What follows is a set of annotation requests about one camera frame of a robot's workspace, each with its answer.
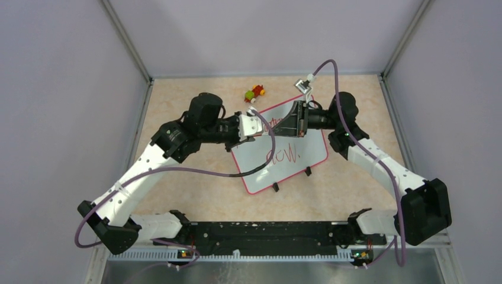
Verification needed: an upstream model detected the red white marker pen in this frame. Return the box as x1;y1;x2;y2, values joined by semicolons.
254;129;269;137

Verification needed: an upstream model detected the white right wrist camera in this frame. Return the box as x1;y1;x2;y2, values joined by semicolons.
294;73;316;101

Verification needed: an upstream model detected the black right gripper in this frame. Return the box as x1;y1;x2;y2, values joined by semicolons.
269;101;339;138

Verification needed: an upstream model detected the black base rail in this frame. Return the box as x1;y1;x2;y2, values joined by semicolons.
169;221;387;256

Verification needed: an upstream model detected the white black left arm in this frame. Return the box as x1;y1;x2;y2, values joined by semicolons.
78;92;245;255

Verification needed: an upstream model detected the grey cable duct strip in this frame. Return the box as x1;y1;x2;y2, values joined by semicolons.
108;248;354;262

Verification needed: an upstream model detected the colourful toy car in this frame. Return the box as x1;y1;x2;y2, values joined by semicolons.
244;85;266;104

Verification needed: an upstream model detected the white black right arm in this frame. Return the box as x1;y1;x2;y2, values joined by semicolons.
273;92;452;246

